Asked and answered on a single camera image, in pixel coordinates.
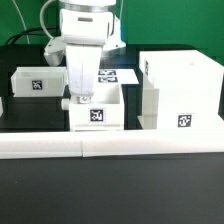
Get white front drawer box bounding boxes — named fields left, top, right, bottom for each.
left=61, top=83, right=124, bottom=132

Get white drawer box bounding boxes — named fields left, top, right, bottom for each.
left=61, top=83, right=124, bottom=132
left=11, top=67, right=67, bottom=97

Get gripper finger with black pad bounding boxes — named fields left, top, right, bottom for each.
left=77, top=96, right=91, bottom=103

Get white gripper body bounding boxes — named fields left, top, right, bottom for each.
left=66, top=44, right=102, bottom=97

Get white rear drawer box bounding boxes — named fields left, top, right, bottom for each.
left=11, top=67, right=67, bottom=97

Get white front fence left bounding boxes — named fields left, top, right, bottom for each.
left=0, top=132, right=83, bottom=160

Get white front fence right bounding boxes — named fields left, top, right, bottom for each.
left=81, top=130, right=224, bottom=157

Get white marker sheet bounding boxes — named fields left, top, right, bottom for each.
left=98, top=69, right=138, bottom=85

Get white thin cable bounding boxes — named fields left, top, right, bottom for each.
left=11, top=0, right=31, bottom=45

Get white drawer cabinet frame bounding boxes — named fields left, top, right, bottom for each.
left=139, top=50, right=224, bottom=130

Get white fence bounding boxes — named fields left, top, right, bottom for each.
left=81, top=130, right=224, bottom=157
left=0, top=132, right=83, bottom=160

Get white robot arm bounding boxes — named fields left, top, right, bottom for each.
left=59, top=0, right=126, bottom=103

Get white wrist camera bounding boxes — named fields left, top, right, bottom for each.
left=44, top=36, right=66, bottom=67

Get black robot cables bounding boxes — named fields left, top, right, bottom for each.
left=3, top=26, right=63, bottom=46

